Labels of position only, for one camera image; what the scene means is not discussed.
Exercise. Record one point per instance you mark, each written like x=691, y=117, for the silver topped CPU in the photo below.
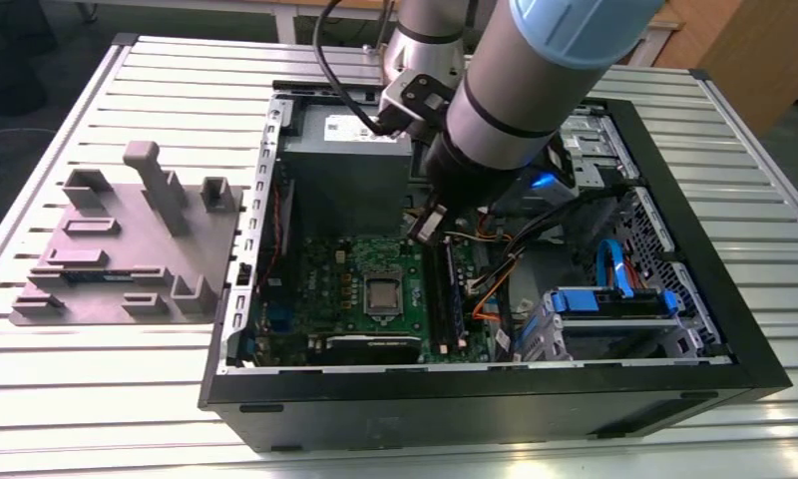
x=383, y=295

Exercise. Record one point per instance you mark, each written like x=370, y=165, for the grey power supply unit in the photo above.
x=345, y=189

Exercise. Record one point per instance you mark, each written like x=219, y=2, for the green RAM stick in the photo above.
x=99, y=276

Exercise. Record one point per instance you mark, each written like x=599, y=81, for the grey plastic parts rack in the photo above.
x=139, y=249

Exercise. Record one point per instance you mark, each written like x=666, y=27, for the black open PC case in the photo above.
x=438, y=414

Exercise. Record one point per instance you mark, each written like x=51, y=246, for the white wrist camera black mount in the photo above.
x=411, y=100
x=551, y=169

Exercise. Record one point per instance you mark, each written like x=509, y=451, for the metal optical drive cage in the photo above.
x=594, y=144

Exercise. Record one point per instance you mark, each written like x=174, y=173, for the wooden cabinet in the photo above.
x=758, y=50

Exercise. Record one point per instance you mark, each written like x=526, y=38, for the blue expansion slot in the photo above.
x=279, y=319

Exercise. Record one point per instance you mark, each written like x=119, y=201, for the black graphics card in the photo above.
x=371, y=349

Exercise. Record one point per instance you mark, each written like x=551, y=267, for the black RAM slot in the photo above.
x=453, y=299
x=430, y=299

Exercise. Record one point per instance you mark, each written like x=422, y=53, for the hard disk in blue carrier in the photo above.
x=578, y=302

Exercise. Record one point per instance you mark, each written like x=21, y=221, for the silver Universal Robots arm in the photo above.
x=518, y=75

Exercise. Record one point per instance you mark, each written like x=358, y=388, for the metal disk bay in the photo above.
x=611, y=324

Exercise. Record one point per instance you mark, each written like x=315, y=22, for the green motherboard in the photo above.
x=325, y=259

